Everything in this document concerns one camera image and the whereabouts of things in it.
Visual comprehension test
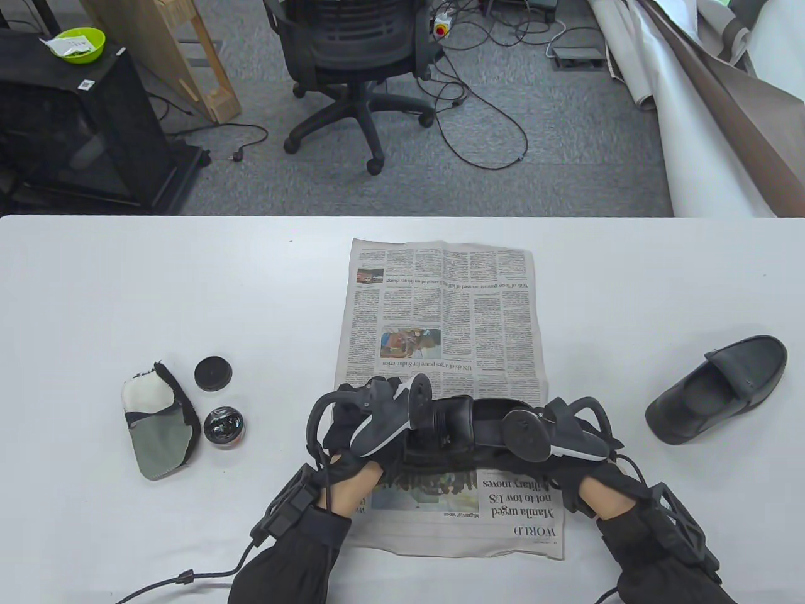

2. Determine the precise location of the person's left hand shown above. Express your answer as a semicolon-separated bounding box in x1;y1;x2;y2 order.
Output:
322;377;404;486

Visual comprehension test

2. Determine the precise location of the person's right hand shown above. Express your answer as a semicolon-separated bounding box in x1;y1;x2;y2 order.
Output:
546;459;658;520

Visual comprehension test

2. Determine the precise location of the black leather shoe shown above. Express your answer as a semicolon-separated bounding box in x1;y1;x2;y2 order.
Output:
402;396;554;476
646;335;788;445

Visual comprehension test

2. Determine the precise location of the black shoe polish jar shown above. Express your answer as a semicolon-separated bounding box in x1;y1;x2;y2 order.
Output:
203;406;247;450

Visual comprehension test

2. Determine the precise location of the black round polish lid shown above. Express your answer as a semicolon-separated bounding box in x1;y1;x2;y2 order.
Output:
194;356;233;392

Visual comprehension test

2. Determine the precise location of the grey white polishing mitt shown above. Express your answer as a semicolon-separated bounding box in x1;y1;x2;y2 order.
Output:
121;361;202;482

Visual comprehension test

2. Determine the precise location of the newspaper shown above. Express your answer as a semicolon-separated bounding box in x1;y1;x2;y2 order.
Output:
333;239;565;561

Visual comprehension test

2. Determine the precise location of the person's right forearm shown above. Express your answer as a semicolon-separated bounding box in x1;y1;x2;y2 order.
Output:
579;475;738;604

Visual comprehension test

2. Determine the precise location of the person's left forearm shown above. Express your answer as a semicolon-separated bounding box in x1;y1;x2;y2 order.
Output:
228;462;386;604

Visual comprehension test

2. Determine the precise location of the grey left hand controller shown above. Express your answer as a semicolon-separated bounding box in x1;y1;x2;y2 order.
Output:
306;373;433;459

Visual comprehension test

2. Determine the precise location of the grey hand controller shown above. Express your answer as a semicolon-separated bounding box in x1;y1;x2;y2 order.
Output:
501;396;625;464
306;373;433;459

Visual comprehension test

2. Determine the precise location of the grey right hand controller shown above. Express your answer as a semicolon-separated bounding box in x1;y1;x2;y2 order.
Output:
501;396;625;464

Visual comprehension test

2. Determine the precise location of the white rolled sheet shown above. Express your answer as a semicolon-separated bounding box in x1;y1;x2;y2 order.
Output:
588;0;780;218

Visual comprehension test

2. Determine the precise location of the brown sheet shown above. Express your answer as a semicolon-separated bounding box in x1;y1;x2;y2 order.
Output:
635;0;805;218

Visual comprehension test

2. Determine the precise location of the black cabinet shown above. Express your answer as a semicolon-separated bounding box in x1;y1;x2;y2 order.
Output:
0;30;211;216

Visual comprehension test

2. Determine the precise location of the black office chair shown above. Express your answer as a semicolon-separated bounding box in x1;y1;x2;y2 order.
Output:
263;0;446;176

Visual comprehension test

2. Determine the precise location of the white fabric sheet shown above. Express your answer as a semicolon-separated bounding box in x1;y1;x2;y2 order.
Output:
745;0;805;104

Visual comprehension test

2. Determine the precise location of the grey fabric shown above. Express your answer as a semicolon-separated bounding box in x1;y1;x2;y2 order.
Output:
692;0;771;76

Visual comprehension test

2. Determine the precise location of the black floor box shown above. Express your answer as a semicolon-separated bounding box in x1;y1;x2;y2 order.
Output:
481;0;558;20

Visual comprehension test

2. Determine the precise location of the green bowl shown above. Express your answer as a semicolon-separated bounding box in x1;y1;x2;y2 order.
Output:
50;27;106;64

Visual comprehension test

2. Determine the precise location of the white packet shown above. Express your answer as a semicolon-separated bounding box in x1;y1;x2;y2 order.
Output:
39;35;92;59

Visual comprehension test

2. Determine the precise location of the black metal leg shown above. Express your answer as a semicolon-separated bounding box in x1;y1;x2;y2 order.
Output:
28;0;64;35

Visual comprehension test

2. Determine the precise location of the black left wrist mount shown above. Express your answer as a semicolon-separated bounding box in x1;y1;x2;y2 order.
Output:
250;464;323;545

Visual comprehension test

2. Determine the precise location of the black wrist mount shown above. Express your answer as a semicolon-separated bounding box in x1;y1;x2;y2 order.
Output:
250;464;323;545
651;481;723;570

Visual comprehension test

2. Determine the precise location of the black right wrist mount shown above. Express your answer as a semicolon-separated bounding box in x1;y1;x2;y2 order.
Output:
651;481;723;570

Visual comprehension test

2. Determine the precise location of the black looped floor cable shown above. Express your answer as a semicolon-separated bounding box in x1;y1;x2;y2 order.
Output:
434;38;529;171

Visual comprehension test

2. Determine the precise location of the black cable with plug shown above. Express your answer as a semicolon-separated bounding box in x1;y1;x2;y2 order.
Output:
165;123;269;162

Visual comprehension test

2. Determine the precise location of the wooden frame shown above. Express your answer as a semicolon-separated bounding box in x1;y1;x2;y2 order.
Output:
80;0;243;125

